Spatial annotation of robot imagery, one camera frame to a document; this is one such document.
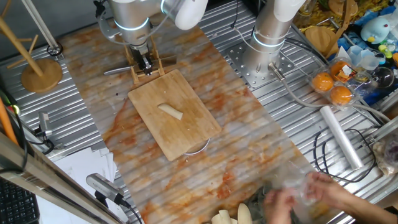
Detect clear plastic cup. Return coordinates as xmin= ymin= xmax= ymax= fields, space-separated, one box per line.
xmin=348 ymin=45 xmax=386 ymax=72

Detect orange pole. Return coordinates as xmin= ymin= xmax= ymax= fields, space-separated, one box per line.
xmin=0 ymin=96 xmax=19 ymax=146

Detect silver camera with black cable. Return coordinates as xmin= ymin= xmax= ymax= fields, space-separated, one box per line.
xmin=86 ymin=173 xmax=144 ymax=224

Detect yellow plastic bag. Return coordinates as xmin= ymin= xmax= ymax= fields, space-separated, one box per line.
xmin=294 ymin=0 xmax=389 ymax=35

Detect stack of white papers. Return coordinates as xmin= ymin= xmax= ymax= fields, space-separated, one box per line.
xmin=36 ymin=146 xmax=133 ymax=224

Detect aluminium frame beam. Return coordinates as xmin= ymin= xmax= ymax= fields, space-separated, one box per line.
xmin=0 ymin=132 xmax=124 ymax=224

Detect clear plastic bag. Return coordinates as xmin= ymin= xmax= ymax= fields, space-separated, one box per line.
xmin=270 ymin=167 xmax=331 ymax=224

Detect plastic bag with food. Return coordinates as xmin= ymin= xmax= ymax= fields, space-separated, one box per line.
xmin=372 ymin=132 xmax=398 ymax=177

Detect orange marble pattern mat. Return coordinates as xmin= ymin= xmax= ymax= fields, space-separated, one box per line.
xmin=58 ymin=17 xmax=346 ymax=224

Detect black cable on frame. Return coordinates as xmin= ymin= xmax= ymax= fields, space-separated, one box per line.
xmin=0 ymin=90 xmax=29 ymax=175

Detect green yellow toy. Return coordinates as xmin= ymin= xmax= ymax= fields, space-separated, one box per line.
xmin=377 ymin=42 xmax=397 ymax=59

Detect thin black cable with plug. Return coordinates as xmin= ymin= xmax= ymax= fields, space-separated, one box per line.
xmin=313 ymin=128 xmax=377 ymax=184

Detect person's right hand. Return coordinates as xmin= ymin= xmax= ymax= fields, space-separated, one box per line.
xmin=306 ymin=172 xmax=354 ymax=210

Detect orange fruit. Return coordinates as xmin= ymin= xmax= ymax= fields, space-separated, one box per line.
xmin=312 ymin=72 xmax=335 ymax=93
xmin=329 ymin=85 xmax=353 ymax=106
xmin=330 ymin=60 xmax=352 ymax=80

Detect round wooden disc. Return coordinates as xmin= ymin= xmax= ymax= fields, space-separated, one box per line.
xmin=0 ymin=0 xmax=63 ymax=93
xmin=304 ymin=26 xmax=339 ymax=58

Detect silver camera on clamp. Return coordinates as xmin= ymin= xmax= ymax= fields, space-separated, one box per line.
xmin=29 ymin=111 xmax=65 ymax=156

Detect person's right forearm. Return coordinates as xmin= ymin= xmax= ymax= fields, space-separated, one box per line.
xmin=343 ymin=191 xmax=398 ymax=224

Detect oranges in plastic tray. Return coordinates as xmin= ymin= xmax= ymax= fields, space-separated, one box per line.
xmin=307 ymin=57 xmax=379 ymax=111

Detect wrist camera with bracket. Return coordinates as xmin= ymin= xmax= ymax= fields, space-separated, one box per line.
xmin=93 ymin=0 xmax=123 ymax=40

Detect person's left hand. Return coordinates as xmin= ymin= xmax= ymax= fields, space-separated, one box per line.
xmin=263 ymin=187 xmax=298 ymax=224

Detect steel loop handle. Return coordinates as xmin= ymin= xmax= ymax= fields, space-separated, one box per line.
xmin=183 ymin=138 xmax=211 ymax=156

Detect blue penguin plush toy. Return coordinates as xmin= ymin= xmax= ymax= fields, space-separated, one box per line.
xmin=360 ymin=16 xmax=392 ymax=44

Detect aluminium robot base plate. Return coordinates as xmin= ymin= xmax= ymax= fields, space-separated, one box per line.
xmin=226 ymin=42 xmax=295 ymax=89

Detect wooden cutting board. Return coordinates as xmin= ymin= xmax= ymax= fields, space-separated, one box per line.
xmin=127 ymin=68 xmax=222 ymax=162

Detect white radish piece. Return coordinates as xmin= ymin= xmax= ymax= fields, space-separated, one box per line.
xmin=157 ymin=103 xmax=184 ymax=121

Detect black computer keyboard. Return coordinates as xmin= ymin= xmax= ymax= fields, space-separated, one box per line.
xmin=0 ymin=179 xmax=40 ymax=224

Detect dark glass bowl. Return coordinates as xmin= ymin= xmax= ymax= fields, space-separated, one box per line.
xmin=371 ymin=67 xmax=396 ymax=89

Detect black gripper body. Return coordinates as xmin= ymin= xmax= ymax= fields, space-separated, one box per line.
xmin=130 ymin=43 xmax=154 ymax=69

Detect wooden knife rack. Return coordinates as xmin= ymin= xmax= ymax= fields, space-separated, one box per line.
xmin=123 ymin=35 xmax=165 ymax=85

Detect wooden stand with pole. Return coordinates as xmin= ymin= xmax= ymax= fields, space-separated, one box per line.
xmin=325 ymin=0 xmax=358 ymax=60

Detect grey hose with connector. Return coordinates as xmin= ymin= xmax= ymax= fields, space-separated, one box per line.
xmin=267 ymin=62 xmax=391 ymax=124

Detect clear plastic wrap roll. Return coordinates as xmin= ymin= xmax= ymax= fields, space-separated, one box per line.
xmin=319 ymin=105 xmax=364 ymax=170

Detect white metal rod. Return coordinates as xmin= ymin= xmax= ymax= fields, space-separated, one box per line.
xmin=21 ymin=0 xmax=60 ymax=50

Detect black ring clamp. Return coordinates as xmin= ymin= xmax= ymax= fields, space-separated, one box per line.
xmin=46 ymin=42 xmax=64 ymax=57

